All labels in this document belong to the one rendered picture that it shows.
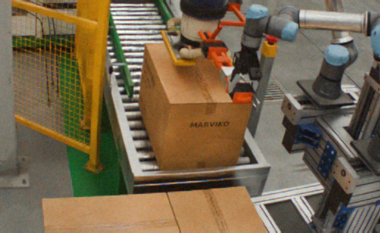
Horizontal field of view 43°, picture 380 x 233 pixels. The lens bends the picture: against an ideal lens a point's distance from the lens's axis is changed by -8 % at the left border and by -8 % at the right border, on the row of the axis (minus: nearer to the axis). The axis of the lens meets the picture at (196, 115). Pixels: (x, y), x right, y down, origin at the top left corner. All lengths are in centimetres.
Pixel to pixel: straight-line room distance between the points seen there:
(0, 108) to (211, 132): 124
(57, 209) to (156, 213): 45
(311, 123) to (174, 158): 68
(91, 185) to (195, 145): 98
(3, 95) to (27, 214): 71
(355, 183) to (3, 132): 200
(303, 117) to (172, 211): 75
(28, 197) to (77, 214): 91
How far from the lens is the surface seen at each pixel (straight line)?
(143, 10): 430
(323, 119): 247
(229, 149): 256
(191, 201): 242
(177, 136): 242
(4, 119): 302
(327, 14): 194
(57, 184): 324
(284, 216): 297
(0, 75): 286
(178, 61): 237
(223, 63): 221
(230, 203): 245
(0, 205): 313
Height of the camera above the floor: 219
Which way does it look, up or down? 33 degrees down
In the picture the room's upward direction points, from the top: 10 degrees clockwise
